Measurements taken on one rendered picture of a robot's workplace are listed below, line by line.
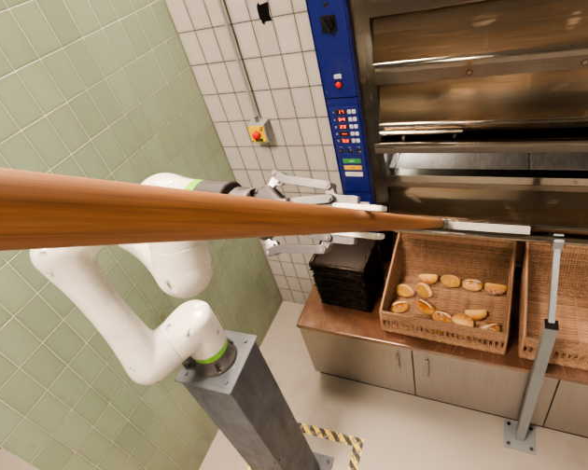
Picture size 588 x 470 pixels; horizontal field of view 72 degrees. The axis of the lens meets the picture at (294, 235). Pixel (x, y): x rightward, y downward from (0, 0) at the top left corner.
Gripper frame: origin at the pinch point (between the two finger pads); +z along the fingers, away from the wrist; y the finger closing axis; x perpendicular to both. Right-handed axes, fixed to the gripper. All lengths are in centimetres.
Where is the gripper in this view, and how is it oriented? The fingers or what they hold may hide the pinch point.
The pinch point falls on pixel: (358, 220)
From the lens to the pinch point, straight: 56.1
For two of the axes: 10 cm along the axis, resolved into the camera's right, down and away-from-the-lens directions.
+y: -0.8, 10.0, 0.6
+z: 9.0, 1.0, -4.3
